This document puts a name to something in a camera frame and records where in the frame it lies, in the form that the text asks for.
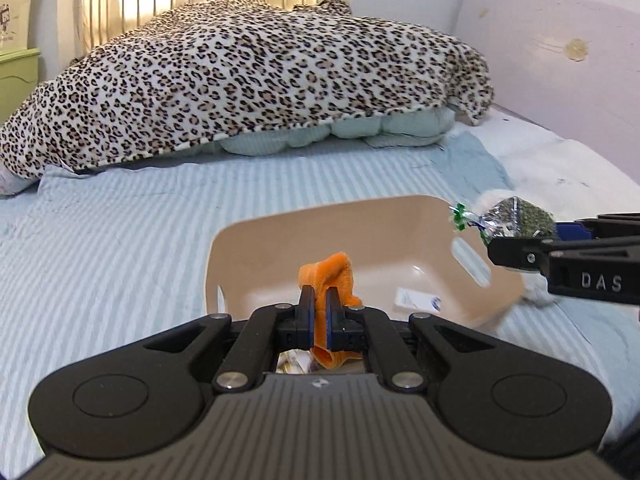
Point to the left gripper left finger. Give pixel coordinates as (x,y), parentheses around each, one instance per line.
(255,344)

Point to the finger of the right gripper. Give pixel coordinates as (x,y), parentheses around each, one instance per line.
(603,226)
(545,254)

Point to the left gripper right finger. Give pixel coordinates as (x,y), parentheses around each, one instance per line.
(386,345)

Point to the green silver snack bag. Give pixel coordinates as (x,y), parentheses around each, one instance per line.
(512,217)

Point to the white yellow patterned pouch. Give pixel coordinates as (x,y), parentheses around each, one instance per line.
(297,362)

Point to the white blue tissue pack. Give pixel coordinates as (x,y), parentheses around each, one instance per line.
(413,300)

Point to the white fluffy plush toy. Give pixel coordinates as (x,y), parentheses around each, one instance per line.
(536,288)

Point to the beige plastic storage basket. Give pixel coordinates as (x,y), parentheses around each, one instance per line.
(393,242)

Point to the lavender headboard panel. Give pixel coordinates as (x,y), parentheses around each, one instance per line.
(571,66)

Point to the light green quilted comforter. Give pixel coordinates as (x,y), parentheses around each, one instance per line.
(407,130)

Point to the blue striped bed sheet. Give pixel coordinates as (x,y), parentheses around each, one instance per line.
(90,262)

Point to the leopard print blanket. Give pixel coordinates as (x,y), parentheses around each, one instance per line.
(221,68)

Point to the green wooden cabinet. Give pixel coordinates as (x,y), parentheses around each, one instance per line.
(19,64)

